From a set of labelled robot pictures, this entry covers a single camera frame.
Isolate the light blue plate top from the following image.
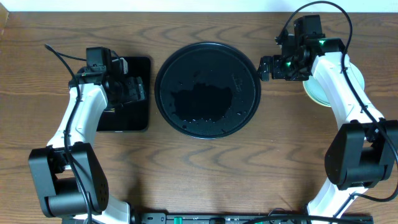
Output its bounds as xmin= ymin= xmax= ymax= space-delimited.
xmin=303 ymin=63 xmax=365 ymax=107

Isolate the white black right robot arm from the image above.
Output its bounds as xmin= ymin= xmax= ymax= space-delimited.
xmin=257 ymin=36 xmax=397 ymax=218

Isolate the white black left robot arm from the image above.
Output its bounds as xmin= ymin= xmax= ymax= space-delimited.
xmin=28 ymin=68 xmax=146 ymax=223

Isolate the black rectangular tray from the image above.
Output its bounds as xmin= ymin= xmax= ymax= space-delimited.
xmin=97 ymin=57 xmax=151 ymax=132

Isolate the black round tray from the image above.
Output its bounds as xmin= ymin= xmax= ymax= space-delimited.
xmin=154 ymin=42 xmax=261 ymax=139

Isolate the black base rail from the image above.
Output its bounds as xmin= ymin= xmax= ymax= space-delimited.
xmin=141 ymin=213 xmax=374 ymax=224

